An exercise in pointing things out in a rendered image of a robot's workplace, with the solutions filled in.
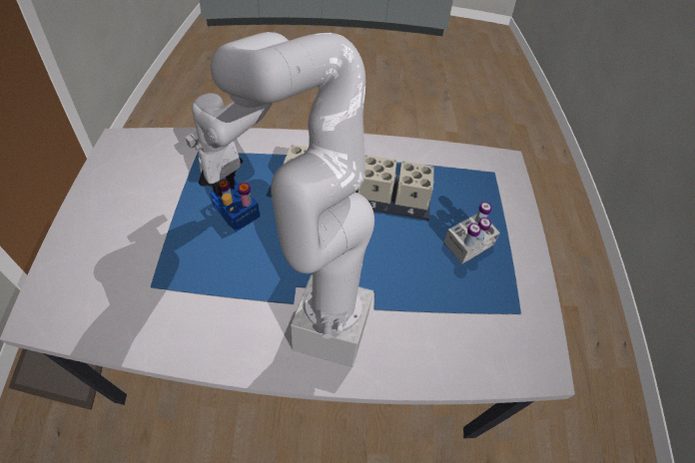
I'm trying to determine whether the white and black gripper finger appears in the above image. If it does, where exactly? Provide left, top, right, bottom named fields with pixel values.
left=199, top=171, right=222, bottom=197
left=226, top=157, right=243, bottom=190

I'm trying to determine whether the white tube rack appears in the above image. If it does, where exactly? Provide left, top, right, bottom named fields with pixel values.
left=444, top=215, right=499, bottom=263

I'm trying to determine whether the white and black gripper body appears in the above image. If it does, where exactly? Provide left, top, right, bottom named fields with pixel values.
left=199, top=141, right=241, bottom=184

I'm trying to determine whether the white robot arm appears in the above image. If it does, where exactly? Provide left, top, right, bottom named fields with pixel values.
left=186, top=32, right=374, bottom=338

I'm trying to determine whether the blue tube rack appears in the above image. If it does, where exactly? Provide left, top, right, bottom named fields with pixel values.
left=210, top=180, right=260, bottom=232

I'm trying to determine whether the blue bench mat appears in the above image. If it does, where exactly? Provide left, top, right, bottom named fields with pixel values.
left=151, top=152, right=521, bottom=314

